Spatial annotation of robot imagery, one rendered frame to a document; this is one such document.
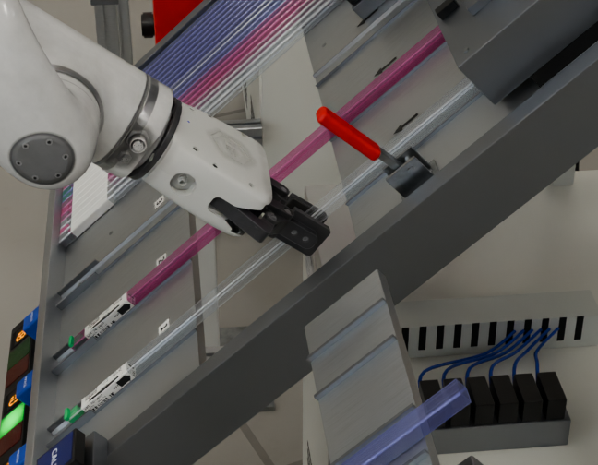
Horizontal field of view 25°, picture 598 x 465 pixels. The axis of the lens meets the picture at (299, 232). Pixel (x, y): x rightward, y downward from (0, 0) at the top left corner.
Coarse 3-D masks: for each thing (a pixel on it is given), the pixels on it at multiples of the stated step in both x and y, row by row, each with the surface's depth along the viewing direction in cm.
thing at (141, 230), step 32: (128, 192) 150; (96, 224) 151; (128, 224) 144; (160, 224) 139; (192, 224) 134; (96, 256) 145; (128, 256) 139; (160, 256) 134; (64, 288) 144; (96, 288) 140; (128, 288) 135; (160, 288) 130; (192, 288) 125; (64, 320) 141; (128, 320) 130; (160, 320) 125; (64, 352) 135; (96, 352) 131; (128, 352) 126; (192, 352) 117; (64, 384) 132; (96, 384) 127; (128, 384) 122; (160, 384) 118; (64, 416) 126; (96, 416) 123; (128, 416) 118
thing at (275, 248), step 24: (456, 96) 110; (432, 120) 111; (408, 144) 112; (360, 168) 113; (336, 192) 114; (312, 216) 114; (264, 264) 117; (216, 288) 119; (240, 288) 118; (192, 312) 119; (168, 336) 120; (144, 360) 121; (72, 408) 125
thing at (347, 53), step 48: (336, 48) 134; (384, 48) 127; (336, 96) 128; (384, 96) 121; (432, 96) 115; (480, 96) 109; (528, 96) 104; (336, 144) 122; (384, 144) 116; (432, 144) 110; (384, 192) 111
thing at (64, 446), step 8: (72, 432) 114; (64, 440) 114; (72, 440) 113; (56, 448) 114; (64, 448) 113; (48, 456) 114; (56, 456) 113; (64, 456) 112; (40, 464) 114; (48, 464) 113; (56, 464) 112; (64, 464) 111
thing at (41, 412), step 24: (48, 216) 157; (48, 240) 152; (48, 264) 148; (48, 288) 144; (48, 312) 141; (48, 336) 138; (48, 360) 135; (48, 384) 132; (48, 408) 129; (48, 432) 126
